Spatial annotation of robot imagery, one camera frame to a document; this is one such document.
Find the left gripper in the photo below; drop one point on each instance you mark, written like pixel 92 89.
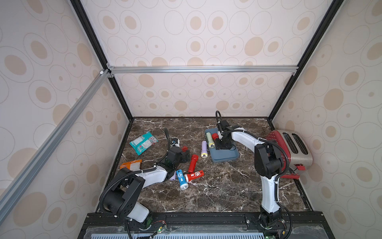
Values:
pixel 185 159

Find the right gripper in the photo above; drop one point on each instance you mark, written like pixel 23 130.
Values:
pixel 225 142

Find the red flashlight diagonal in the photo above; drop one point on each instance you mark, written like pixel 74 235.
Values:
pixel 215 136

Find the blue storage tray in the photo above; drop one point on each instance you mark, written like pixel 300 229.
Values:
pixel 220 152

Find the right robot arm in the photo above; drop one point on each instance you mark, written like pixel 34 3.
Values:
pixel 271 163

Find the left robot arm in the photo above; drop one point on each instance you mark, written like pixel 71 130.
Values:
pixel 120 196

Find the purple flashlight yellow head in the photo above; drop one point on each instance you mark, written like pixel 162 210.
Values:
pixel 173 177

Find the teal snack packet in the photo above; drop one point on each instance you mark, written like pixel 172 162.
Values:
pixel 143 142

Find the orange snack packet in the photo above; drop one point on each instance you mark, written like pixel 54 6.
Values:
pixel 132 165

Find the red and steel toaster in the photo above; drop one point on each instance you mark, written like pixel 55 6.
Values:
pixel 296 149

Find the horizontal aluminium rail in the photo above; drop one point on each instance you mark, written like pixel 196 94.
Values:
pixel 112 70

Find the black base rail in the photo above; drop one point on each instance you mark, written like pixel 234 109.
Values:
pixel 297 225

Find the left diagonal aluminium rail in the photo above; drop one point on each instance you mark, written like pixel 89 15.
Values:
pixel 18 187

